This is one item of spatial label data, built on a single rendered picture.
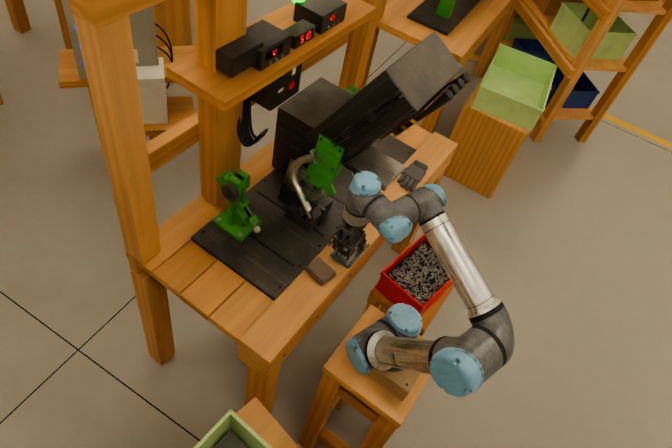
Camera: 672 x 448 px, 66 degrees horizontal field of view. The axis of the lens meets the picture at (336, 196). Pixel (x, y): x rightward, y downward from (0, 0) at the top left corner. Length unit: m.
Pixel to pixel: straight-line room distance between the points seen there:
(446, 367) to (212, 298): 0.96
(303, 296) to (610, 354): 2.12
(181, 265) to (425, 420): 1.49
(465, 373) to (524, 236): 2.56
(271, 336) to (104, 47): 1.05
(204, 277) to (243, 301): 0.18
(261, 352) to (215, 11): 1.09
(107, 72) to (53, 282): 1.89
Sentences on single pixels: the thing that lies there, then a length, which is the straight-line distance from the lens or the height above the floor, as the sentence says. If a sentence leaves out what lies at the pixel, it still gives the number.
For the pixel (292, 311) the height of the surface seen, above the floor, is 0.90.
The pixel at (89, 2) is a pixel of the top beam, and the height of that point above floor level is 1.91.
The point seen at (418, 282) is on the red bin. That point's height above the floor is 0.89.
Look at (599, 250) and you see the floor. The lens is 4.02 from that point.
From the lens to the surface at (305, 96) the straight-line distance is 2.20.
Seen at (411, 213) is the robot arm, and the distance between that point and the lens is 1.32.
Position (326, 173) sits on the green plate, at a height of 1.14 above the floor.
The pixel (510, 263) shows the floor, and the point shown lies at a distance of 3.58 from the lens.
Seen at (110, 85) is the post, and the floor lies 1.69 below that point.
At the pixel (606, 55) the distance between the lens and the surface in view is 4.47.
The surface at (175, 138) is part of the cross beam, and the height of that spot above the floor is 1.27.
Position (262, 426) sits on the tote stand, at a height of 0.79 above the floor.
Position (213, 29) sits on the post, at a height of 1.69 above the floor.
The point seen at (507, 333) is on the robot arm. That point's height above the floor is 1.49.
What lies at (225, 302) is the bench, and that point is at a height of 0.88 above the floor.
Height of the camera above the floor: 2.57
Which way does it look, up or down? 47 degrees down
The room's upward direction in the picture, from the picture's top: 14 degrees clockwise
